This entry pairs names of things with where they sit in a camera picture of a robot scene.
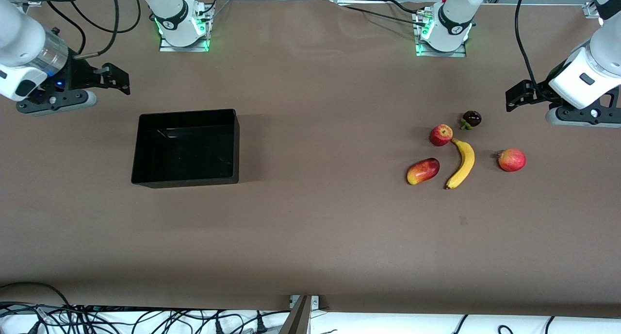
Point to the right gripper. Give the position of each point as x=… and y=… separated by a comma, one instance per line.
x=81, y=74

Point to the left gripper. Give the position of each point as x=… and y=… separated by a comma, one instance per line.
x=537, y=89

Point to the yellow banana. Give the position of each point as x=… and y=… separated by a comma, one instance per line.
x=465, y=164

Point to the red yellow apple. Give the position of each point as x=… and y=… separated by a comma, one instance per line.
x=440, y=135

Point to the black plastic box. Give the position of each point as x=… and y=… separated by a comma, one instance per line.
x=184, y=149

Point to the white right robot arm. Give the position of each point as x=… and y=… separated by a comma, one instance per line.
x=19, y=33

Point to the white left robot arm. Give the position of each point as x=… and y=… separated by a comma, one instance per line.
x=456, y=8

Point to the dark purple mangosteen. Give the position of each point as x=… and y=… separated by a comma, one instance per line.
x=472, y=118

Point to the red apple right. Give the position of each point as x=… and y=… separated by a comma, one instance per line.
x=512, y=160

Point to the red yellow mango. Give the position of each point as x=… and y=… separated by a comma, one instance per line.
x=423, y=171

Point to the grey diagonal metal bar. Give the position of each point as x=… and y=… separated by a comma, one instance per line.
x=297, y=319

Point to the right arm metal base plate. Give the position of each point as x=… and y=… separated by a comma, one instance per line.
x=184, y=48

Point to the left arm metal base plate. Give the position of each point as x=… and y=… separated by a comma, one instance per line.
x=439, y=54

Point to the aluminium corner bracket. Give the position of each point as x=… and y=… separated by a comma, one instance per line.
x=592, y=9

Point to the small aluminium bracket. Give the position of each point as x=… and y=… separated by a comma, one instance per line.
x=315, y=302

